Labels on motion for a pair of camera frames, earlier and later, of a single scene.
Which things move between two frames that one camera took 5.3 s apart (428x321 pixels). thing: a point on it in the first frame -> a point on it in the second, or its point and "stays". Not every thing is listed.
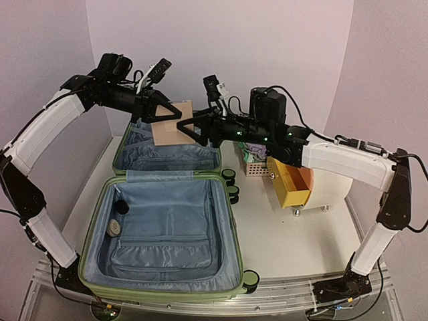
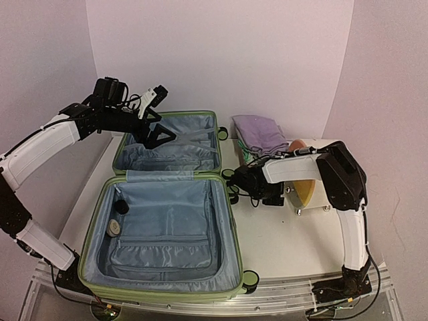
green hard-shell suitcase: [164, 226] stays
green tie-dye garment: [248, 156] stays
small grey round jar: [114, 228] stays
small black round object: [122, 206] stays
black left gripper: [145, 103] -> [151, 141]
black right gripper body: [258, 131] -> [273, 190]
